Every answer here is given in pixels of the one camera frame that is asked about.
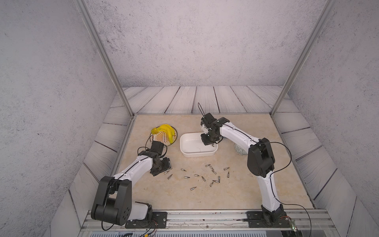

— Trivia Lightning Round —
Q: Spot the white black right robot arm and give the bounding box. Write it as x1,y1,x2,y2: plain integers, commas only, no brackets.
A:
201,113,286,227

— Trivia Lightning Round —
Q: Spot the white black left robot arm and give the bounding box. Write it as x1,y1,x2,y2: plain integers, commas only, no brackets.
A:
91,141,172,226

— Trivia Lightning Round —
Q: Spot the white rectangular storage box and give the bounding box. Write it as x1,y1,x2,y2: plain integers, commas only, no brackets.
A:
180,132,218,158

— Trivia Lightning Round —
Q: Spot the patterned round plate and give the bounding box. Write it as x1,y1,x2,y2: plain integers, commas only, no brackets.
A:
149,125,178,147

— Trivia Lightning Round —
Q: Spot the yellow banana bunch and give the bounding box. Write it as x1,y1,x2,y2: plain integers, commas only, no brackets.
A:
150,124,176,145

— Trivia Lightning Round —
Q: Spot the patterned ceramic jar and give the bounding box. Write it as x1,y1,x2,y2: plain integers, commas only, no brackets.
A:
235,144,248,156

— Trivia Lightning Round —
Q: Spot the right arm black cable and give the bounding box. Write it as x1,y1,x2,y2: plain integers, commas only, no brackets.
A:
197,102,313,237

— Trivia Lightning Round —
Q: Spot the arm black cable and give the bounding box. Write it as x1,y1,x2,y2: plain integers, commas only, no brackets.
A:
100,134,166,232
197,102,313,237

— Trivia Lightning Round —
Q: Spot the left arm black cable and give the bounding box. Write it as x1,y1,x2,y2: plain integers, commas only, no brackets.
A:
100,134,166,232

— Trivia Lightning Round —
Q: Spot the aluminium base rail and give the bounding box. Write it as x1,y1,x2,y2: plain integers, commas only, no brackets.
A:
79,209,344,237

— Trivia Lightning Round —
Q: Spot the right aluminium frame post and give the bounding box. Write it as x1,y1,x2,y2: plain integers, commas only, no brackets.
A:
269,0,337,118

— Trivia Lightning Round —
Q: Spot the aluminium frame post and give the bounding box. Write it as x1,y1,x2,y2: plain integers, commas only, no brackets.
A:
269,0,337,118
74,0,134,117

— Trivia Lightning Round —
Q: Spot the left aluminium frame post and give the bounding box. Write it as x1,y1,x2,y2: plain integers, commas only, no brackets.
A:
74,0,134,117

